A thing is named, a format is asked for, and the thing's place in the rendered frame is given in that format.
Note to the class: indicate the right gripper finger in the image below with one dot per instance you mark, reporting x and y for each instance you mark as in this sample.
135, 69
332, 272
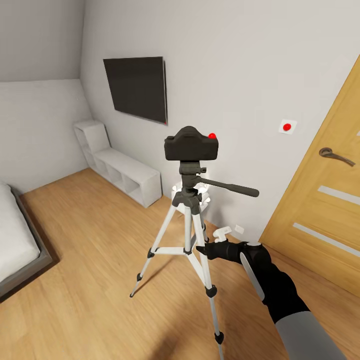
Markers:
202, 249

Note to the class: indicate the digital camera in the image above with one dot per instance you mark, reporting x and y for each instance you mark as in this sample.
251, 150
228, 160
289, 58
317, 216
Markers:
190, 145

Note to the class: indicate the electric switch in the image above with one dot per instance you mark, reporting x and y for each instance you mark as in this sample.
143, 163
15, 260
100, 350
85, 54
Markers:
287, 126

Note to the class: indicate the camera tripod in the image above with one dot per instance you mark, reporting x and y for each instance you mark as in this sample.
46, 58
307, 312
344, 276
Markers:
189, 197

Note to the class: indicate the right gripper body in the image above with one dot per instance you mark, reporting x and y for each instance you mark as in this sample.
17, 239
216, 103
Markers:
218, 249

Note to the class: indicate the bookcase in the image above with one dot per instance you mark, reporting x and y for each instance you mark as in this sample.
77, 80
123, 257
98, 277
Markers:
137, 180

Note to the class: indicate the door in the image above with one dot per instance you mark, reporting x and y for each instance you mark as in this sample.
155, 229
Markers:
317, 221

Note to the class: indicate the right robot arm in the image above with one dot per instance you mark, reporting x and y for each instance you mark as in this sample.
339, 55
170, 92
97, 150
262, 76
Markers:
303, 336

